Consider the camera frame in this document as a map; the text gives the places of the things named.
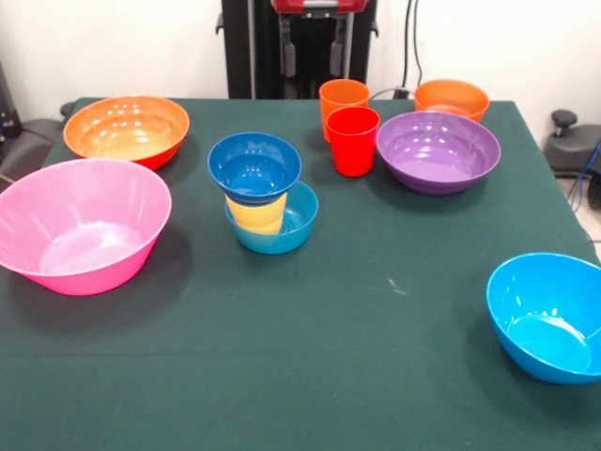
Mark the large pink bowl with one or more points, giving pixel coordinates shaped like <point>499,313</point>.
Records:
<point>94,253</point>

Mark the small light blue bowl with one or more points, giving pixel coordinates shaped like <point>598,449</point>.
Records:
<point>277,244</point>

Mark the purple bowl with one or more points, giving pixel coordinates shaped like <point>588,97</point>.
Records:
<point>439,160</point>

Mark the small dark blue bowl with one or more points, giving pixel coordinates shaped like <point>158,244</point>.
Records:
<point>253,164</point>

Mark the small orange bowl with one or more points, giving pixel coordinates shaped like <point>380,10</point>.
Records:
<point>451,96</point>

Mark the yellow cup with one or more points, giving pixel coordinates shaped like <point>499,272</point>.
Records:
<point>258,218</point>

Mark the orange cup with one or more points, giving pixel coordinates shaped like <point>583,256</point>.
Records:
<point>343,94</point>

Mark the dark green table cloth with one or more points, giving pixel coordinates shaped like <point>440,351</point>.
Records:
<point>300,329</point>

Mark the large orange bowl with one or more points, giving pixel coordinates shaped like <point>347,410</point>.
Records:
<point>127,131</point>

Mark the large light blue bowl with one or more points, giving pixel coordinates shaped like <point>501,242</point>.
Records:
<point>540,319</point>

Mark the red cup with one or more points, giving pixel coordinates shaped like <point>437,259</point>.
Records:
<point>353,150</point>

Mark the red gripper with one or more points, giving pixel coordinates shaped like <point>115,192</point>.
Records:
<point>319,5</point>

